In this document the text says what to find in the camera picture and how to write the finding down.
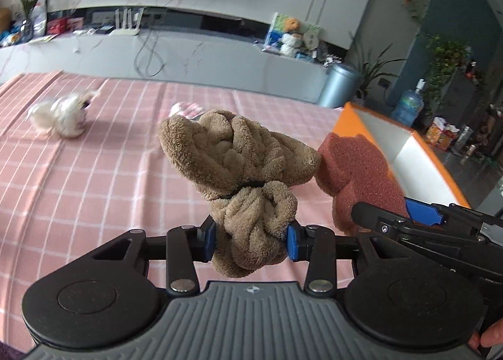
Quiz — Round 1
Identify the orange white storage box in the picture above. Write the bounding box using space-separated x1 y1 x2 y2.
332 102 470 208

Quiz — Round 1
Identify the red brown sponge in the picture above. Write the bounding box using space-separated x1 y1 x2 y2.
315 132 408 235

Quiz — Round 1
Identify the brown towel bundle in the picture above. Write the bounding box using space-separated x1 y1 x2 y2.
158 110 321 278

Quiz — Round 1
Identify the operator right hand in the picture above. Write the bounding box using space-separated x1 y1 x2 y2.
468 319 503 351

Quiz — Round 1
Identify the orange snack box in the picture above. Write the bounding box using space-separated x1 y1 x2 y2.
425 117 460 151

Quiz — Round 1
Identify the blue water jug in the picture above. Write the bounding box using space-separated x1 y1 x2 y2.
391 79 425 127

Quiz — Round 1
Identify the pink checkered tablecloth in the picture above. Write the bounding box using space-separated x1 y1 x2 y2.
1 72 340 352

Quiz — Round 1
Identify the grey metal trash can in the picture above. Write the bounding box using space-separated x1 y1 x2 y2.
317 63 363 109

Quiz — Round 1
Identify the tall leafy floor plant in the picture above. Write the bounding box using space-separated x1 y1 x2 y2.
349 38 406 105

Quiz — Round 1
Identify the bushy green corner plant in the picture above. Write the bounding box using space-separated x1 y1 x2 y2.
425 33 469 111

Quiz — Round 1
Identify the white plush toy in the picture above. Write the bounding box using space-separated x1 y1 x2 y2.
26 90 99 139

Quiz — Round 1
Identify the white marble tv cabinet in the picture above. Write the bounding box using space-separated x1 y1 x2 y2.
1 31 327 103

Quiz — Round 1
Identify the green painted picture board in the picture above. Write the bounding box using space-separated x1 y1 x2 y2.
263 12 321 58

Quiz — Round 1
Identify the white wifi router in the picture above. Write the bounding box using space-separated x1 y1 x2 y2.
110 7 145 37

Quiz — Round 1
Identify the red gift box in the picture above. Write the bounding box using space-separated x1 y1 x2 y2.
46 17 84 35

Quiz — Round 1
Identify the green plant glass vase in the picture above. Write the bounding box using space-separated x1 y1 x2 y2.
9 0 59 43

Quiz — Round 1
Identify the golden round vase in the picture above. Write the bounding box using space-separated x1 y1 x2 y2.
0 7 12 33

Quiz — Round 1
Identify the black router cable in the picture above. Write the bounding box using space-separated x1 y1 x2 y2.
133 29 166 79

